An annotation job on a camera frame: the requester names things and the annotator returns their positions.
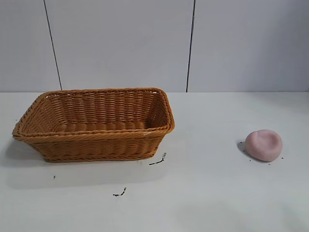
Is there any pink peach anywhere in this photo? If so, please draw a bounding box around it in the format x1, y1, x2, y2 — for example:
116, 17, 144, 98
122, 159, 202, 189
245, 129, 283, 162

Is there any brown wicker basket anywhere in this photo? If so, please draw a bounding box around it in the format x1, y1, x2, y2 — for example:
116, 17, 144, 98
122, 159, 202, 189
12, 87, 176, 163

